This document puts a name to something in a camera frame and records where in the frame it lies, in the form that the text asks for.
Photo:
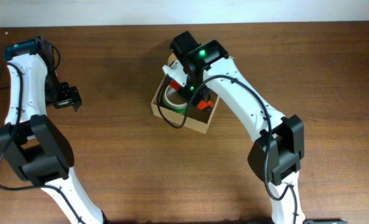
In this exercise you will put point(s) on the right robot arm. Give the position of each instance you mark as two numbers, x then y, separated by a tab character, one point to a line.
278	140

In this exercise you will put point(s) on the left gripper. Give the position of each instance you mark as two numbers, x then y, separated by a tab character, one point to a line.
70	96

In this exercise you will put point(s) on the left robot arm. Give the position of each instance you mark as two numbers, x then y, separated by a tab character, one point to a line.
34	154

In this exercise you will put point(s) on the beige masking tape roll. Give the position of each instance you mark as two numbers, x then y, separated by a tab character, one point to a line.
174	98

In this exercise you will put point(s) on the orange utility knife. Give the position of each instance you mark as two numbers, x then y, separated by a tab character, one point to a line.
202	99

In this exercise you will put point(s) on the green tape roll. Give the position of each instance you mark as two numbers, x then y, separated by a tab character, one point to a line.
177	107

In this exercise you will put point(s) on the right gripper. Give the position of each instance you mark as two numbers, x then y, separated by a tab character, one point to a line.
184	93

